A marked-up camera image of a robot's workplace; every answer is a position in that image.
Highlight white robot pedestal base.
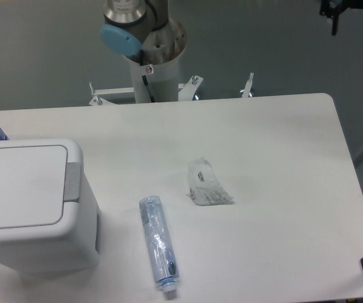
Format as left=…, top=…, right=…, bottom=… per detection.
left=88, top=18, right=255, bottom=107

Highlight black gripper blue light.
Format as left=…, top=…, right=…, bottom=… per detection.
left=319, top=0, right=348, bottom=35

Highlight white plastic trash can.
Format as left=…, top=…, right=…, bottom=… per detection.
left=0, top=138, right=100, bottom=273

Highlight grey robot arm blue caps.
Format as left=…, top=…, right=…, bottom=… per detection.
left=100, top=1, right=187, bottom=65

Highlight crushed clear plastic bottle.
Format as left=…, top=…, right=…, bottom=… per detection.
left=139, top=196, right=179, bottom=294

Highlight clear plastic wrapper bag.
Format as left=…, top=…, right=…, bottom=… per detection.
left=187, top=157, right=234, bottom=206

